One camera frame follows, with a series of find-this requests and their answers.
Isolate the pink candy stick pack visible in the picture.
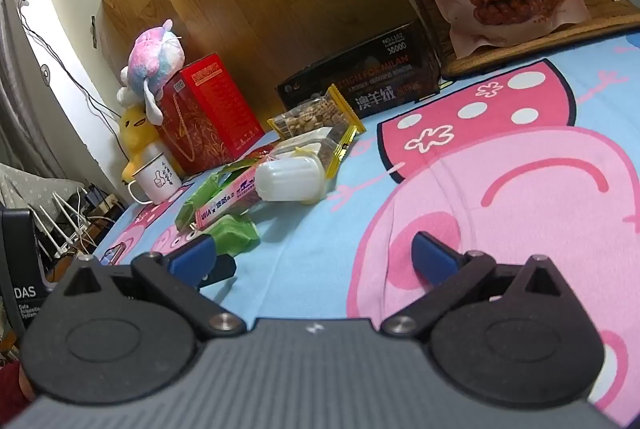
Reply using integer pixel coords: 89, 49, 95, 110
194, 171, 261, 231

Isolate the yellow-edged nut snack packet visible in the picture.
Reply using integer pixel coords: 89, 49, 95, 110
267, 85, 367, 142

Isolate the pastel plush toy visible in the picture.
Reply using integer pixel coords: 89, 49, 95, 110
116, 20, 187, 122

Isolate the grey curtain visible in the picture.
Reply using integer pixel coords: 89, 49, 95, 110
0, 0, 81, 190

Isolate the person's left forearm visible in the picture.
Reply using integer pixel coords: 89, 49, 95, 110
0, 359, 38, 429

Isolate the white enamel mug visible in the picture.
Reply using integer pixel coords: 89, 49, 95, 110
127, 152, 183, 204

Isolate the black cardboard box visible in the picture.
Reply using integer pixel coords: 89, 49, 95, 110
276, 20, 441, 120

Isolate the green snack packet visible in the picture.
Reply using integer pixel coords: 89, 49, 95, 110
175, 172, 236, 232
207, 214, 261, 256

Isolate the clear yellow-edged snack packet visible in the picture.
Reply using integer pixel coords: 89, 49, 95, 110
270, 127, 357, 180

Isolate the yellow plush toy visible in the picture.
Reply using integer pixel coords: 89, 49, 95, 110
119, 105, 183, 184

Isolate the white plastic cup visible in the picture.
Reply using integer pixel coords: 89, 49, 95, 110
255, 157, 325, 206

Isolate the white cable bundle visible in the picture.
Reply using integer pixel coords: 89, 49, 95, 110
27, 186, 101, 260

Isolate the red gift box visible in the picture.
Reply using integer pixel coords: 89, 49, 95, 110
155, 53, 266, 176

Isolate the printed blanket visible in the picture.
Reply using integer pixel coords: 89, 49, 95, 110
92, 29, 640, 429

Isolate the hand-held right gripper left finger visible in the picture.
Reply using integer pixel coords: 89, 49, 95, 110
47, 234, 247, 342

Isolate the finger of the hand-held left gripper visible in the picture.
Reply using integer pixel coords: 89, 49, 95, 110
200, 255, 237, 291

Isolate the red snack packet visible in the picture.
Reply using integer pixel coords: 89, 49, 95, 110
245, 141, 281, 162

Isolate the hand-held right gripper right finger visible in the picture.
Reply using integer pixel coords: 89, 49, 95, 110
382, 231, 571, 340

